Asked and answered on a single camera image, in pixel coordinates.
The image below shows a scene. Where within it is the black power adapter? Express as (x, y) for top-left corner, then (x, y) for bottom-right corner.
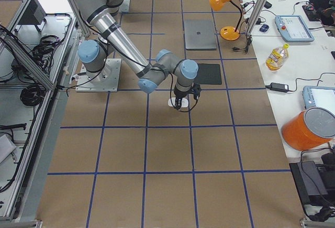
(265, 82), (289, 93)

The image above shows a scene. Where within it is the blue teach pendant upper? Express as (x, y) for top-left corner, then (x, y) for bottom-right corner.
(274, 15), (314, 42)

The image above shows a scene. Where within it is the blue teach pendant lower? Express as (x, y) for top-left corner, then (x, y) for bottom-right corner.
(303, 86), (334, 114)

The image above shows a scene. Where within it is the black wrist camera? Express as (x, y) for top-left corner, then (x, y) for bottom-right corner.
(191, 83), (201, 101)

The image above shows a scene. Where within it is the aluminium frame post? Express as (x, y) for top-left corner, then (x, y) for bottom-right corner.
(246, 0), (266, 37)

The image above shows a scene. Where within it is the black box lower right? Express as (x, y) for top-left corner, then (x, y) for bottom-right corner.
(289, 161), (328, 206)

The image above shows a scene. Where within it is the blue small mouse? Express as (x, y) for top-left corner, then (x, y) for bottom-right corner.
(259, 24), (269, 32)

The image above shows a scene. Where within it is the white computer mouse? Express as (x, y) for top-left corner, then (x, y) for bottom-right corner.
(167, 97), (189, 108)

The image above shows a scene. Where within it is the grey closed laptop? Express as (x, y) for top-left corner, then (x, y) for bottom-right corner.
(184, 19), (217, 50)

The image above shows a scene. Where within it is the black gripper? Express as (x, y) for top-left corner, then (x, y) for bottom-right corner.
(173, 88), (190, 110)

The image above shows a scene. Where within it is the black mousepad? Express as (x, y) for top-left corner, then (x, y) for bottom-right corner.
(194, 63), (222, 85)

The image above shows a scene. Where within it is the blue teach pendant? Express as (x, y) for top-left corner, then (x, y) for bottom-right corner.
(274, 15), (314, 42)
(303, 86), (334, 114)

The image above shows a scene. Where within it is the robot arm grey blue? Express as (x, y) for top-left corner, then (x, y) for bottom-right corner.
(76, 0), (201, 110)

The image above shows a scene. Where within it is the black coiled cable bundle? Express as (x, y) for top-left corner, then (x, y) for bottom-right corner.
(20, 84), (43, 107)

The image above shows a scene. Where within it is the orange cylinder bin grey lid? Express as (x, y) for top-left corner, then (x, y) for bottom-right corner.
(281, 107), (334, 151)

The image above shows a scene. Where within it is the orange desk lamp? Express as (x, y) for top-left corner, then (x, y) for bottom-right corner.
(209, 0), (243, 41)

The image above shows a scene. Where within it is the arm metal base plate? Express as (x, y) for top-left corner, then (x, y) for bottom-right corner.
(119, 0), (130, 13)
(75, 58), (122, 92)

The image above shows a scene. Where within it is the yellow drink bottle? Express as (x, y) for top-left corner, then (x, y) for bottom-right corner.
(265, 43), (289, 71)

